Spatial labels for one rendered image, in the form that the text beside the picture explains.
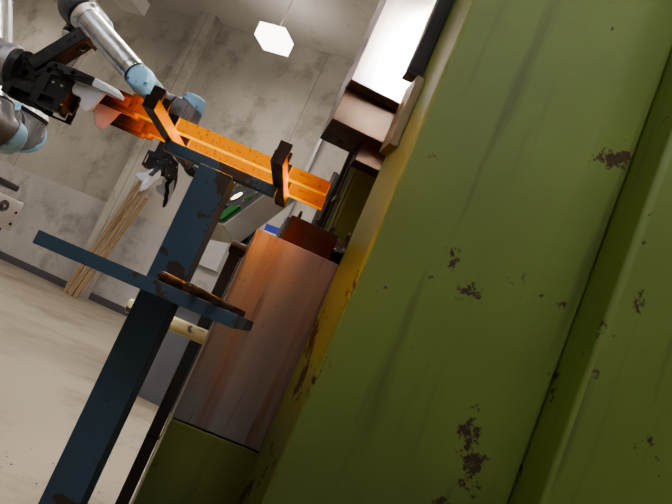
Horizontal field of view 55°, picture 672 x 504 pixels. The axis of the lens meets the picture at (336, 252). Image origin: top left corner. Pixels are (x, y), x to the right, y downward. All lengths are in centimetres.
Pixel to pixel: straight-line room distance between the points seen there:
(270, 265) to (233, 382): 27
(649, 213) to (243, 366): 88
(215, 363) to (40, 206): 1111
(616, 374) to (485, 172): 45
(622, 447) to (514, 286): 34
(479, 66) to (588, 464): 78
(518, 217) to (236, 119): 1005
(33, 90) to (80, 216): 1070
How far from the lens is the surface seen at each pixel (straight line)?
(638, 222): 134
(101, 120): 126
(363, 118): 168
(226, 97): 1149
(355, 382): 120
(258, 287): 143
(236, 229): 205
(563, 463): 126
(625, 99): 149
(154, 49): 1261
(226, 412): 145
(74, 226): 1191
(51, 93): 122
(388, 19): 174
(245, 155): 113
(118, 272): 93
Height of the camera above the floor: 72
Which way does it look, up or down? 9 degrees up
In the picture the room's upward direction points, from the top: 23 degrees clockwise
